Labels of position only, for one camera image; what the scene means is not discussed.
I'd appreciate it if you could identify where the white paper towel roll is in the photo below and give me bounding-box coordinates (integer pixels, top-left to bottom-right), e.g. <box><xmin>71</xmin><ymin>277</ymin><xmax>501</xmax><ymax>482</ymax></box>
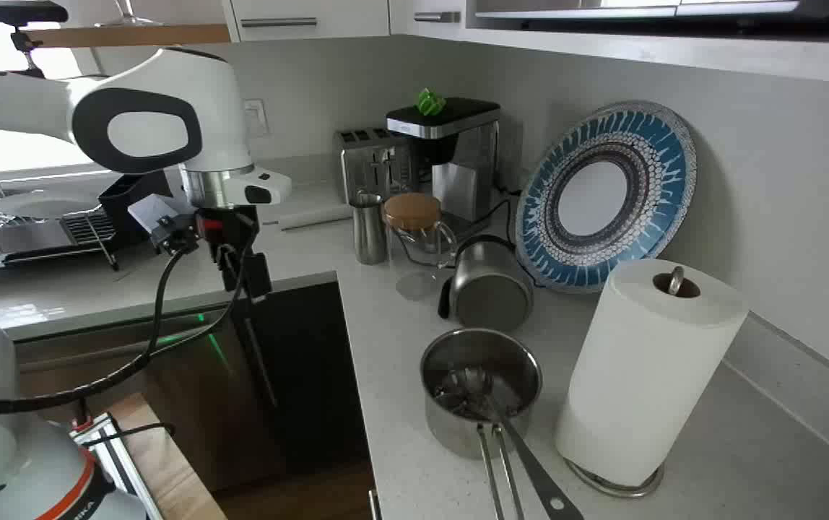
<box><xmin>553</xmin><ymin>257</ymin><xmax>750</xmax><ymax>488</ymax></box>

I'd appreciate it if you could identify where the black camera stand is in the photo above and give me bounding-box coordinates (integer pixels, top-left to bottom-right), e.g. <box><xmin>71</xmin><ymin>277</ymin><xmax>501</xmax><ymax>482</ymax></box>
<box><xmin>0</xmin><ymin>0</ymin><xmax>71</xmax><ymax>82</ymax></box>

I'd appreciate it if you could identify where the black handled metal utensil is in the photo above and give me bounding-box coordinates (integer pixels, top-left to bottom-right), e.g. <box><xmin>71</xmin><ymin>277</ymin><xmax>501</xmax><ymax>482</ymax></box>
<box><xmin>435</xmin><ymin>369</ymin><xmax>585</xmax><ymax>520</ymax></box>

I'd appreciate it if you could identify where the white flat strip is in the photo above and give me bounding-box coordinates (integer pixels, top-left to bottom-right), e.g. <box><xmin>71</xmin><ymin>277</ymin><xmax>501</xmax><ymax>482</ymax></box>
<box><xmin>263</xmin><ymin>202</ymin><xmax>356</xmax><ymax>233</ymax></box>

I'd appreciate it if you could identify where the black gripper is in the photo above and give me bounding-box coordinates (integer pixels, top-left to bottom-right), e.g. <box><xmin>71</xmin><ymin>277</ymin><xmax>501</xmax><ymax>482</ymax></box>
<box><xmin>194</xmin><ymin>202</ymin><xmax>275</xmax><ymax>303</ymax></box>

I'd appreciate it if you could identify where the white wall outlet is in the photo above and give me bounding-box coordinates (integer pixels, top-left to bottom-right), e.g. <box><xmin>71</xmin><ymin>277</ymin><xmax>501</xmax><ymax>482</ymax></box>
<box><xmin>240</xmin><ymin>95</ymin><xmax>270</xmax><ymax>138</ymax></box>

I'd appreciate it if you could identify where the small green object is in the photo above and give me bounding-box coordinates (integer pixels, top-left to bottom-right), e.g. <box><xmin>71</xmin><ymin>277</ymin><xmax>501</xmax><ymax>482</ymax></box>
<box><xmin>413</xmin><ymin>86</ymin><xmax>447</xmax><ymax>122</ymax></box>

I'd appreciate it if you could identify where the dark lower cabinet door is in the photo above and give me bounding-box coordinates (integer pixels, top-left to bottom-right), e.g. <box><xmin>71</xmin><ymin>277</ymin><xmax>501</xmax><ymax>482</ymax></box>
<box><xmin>227</xmin><ymin>281</ymin><xmax>369</xmax><ymax>476</ymax></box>

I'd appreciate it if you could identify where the black steel coffee maker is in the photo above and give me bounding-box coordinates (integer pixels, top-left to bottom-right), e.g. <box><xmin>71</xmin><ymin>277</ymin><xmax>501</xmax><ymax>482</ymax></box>
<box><xmin>382</xmin><ymin>95</ymin><xmax>507</xmax><ymax>254</ymax></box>

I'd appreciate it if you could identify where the metal paper towel holder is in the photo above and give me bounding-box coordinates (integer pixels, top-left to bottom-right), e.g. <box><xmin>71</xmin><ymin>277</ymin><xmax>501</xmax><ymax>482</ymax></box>
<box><xmin>565</xmin><ymin>265</ymin><xmax>702</xmax><ymax>504</ymax></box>

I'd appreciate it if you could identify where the stainless steel cup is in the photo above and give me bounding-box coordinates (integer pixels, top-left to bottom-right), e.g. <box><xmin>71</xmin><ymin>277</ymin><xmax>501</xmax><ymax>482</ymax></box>
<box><xmin>350</xmin><ymin>192</ymin><xmax>392</xmax><ymax>270</ymax></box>

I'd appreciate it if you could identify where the wooden plank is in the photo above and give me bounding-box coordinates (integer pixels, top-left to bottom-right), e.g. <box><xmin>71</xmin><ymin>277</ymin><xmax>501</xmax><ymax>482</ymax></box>
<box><xmin>21</xmin><ymin>23</ymin><xmax>233</xmax><ymax>50</ymax></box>

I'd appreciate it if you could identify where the small stainless steel kettle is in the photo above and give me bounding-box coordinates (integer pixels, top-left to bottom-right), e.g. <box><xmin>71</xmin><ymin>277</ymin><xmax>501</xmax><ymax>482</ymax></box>
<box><xmin>435</xmin><ymin>233</ymin><xmax>538</xmax><ymax>333</ymax></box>

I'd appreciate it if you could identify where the stainless steel saucepan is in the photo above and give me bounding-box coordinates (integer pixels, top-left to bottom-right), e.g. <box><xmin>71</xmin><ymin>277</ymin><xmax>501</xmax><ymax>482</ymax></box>
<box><xmin>419</xmin><ymin>326</ymin><xmax>546</xmax><ymax>520</ymax></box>

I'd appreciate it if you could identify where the stainless steel toaster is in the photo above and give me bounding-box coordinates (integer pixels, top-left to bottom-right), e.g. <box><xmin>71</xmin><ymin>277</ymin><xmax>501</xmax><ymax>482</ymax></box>
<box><xmin>335</xmin><ymin>124</ymin><xmax>415</xmax><ymax>209</ymax></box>

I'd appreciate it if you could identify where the wooden table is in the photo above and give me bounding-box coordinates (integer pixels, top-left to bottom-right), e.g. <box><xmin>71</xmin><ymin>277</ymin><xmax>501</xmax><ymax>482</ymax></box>
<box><xmin>104</xmin><ymin>388</ymin><xmax>227</xmax><ymax>520</ymax></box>

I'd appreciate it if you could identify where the blue patterned plate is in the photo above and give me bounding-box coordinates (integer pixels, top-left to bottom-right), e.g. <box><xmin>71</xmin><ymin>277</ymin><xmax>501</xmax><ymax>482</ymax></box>
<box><xmin>510</xmin><ymin>99</ymin><xmax>702</xmax><ymax>298</ymax></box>

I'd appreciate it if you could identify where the metal dish rack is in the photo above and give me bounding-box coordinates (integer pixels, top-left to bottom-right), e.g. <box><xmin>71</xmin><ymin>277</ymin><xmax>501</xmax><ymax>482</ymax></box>
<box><xmin>0</xmin><ymin>177</ymin><xmax>124</xmax><ymax>284</ymax></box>

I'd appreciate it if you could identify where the white upper cabinet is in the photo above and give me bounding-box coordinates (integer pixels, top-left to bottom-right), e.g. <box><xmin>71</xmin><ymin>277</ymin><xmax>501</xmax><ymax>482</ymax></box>
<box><xmin>227</xmin><ymin>0</ymin><xmax>392</xmax><ymax>44</ymax></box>
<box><xmin>386</xmin><ymin>0</ymin><xmax>471</xmax><ymax>40</ymax></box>

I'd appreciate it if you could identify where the black utensil holder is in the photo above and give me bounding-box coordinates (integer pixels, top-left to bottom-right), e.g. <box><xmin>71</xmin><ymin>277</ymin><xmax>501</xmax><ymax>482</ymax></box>
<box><xmin>96</xmin><ymin>170</ymin><xmax>178</xmax><ymax>244</ymax></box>

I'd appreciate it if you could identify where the clear glass jug cork lid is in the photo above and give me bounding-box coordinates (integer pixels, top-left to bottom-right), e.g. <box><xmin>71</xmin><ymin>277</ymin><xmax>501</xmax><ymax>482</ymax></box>
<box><xmin>377</xmin><ymin>192</ymin><xmax>460</xmax><ymax>303</ymax></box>

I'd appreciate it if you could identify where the dishwasher with green light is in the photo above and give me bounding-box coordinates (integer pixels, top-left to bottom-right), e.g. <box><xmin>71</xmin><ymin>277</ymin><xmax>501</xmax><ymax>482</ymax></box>
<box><xmin>12</xmin><ymin>307</ymin><xmax>286</xmax><ymax>501</ymax></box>

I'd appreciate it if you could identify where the built-in steel microwave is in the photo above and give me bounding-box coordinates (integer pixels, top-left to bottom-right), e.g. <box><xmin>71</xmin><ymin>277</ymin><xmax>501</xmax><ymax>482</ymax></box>
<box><xmin>464</xmin><ymin>0</ymin><xmax>829</xmax><ymax>46</ymax></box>

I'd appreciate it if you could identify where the steel cabinet handle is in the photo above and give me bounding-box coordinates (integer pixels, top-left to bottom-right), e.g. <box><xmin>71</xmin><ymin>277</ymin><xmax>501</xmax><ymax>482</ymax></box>
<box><xmin>237</xmin><ymin>14</ymin><xmax>321</xmax><ymax>31</ymax></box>
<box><xmin>409</xmin><ymin>10</ymin><xmax>464</xmax><ymax>27</ymax></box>

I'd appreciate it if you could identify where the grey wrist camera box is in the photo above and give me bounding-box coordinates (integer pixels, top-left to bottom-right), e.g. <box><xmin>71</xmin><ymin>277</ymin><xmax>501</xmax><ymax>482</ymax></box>
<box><xmin>126</xmin><ymin>192</ymin><xmax>200</xmax><ymax>257</ymax></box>

